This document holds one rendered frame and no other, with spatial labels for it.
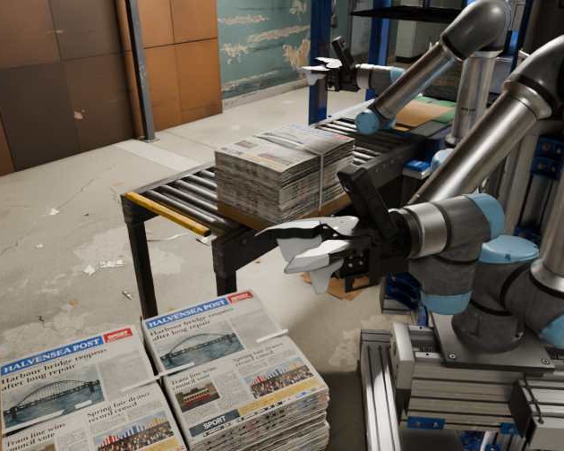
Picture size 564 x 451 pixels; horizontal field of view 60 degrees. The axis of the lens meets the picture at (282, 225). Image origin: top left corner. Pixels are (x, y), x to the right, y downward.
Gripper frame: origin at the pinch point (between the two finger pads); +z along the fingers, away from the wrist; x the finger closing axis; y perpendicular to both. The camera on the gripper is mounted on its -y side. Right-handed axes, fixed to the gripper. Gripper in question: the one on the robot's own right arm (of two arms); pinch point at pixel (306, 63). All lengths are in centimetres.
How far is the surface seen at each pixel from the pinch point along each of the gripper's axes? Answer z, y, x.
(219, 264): 0, 43, -62
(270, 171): -13, 15, -47
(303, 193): -18, 26, -39
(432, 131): -27, 55, 78
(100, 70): 280, 74, 137
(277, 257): 45, 130, 37
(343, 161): -22.6, 23.9, -19.1
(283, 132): 0.2, 18.1, -18.0
